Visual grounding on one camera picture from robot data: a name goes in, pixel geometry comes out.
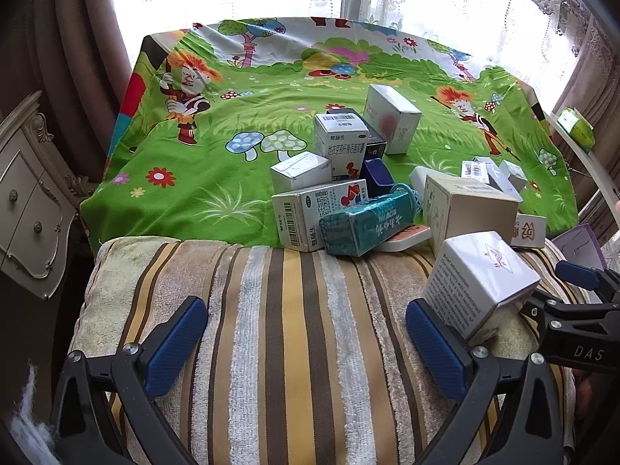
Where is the cream carved nightstand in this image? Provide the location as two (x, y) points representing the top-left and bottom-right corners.
(0, 90), (98, 301)

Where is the dark blue box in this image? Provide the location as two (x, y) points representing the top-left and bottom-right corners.
(362, 156), (394, 199)

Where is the small white box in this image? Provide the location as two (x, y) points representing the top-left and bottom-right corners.
(477, 157), (524, 202)
(460, 159), (491, 184)
(499, 159), (528, 193)

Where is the small silver foil box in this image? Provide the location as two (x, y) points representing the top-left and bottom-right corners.
(270, 151), (333, 193)

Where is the white box with red logo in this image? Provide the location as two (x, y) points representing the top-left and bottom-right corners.
(508, 212), (547, 249)

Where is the teal patterned box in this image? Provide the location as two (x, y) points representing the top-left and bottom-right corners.
(318, 192), (415, 257)

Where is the white curved desk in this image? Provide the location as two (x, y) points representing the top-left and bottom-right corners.
(542, 109), (620, 204)

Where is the white wall switch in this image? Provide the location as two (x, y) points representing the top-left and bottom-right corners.
(408, 165), (439, 214)

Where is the white medicine box red-blue print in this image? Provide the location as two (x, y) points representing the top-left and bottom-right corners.
(271, 179), (370, 253)
(313, 111), (369, 181)

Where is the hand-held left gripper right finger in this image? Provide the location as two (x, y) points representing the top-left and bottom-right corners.
(406, 299), (565, 465)

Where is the green cartoon printed bedsheet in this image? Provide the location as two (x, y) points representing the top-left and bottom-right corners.
(80, 17), (579, 253)

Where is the purple cardboard box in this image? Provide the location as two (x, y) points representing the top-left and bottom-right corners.
(552, 223), (606, 272)

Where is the green tissue pack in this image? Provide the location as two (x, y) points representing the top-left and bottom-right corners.
(556, 108), (596, 151)

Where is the pink tin with cartoon lid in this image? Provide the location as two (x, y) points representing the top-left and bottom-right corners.
(375, 224), (433, 253)

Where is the white box with black text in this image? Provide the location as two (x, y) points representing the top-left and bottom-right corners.
(420, 231), (542, 344)

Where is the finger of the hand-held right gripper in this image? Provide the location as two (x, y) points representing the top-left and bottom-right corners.
(519, 287), (584, 331)
(555, 260), (620, 303)

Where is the beige box with plant drawing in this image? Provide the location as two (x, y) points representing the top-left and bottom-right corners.
(423, 174), (520, 257)

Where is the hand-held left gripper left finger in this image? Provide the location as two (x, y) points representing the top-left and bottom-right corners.
(51, 295), (209, 465)

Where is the light blue plastic ring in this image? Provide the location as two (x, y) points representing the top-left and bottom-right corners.
(393, 183), (421, 214)

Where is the brown curtain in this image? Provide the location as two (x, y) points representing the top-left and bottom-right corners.
(29, 0), (141, 185)
(547, 10), (620, 243)

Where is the silver box with red spot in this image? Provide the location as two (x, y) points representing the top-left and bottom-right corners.
(363, 83), (423, 156)

